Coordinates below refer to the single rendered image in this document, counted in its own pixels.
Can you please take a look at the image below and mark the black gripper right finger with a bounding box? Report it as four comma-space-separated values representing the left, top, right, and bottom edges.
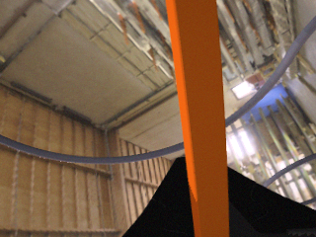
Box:
226, 166, 316, 237

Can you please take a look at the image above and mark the orange handle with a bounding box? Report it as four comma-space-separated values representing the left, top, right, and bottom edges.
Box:
165, 0, 229, 237

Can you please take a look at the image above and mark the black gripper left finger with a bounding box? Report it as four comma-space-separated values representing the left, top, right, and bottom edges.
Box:
122, 157, 195, 237

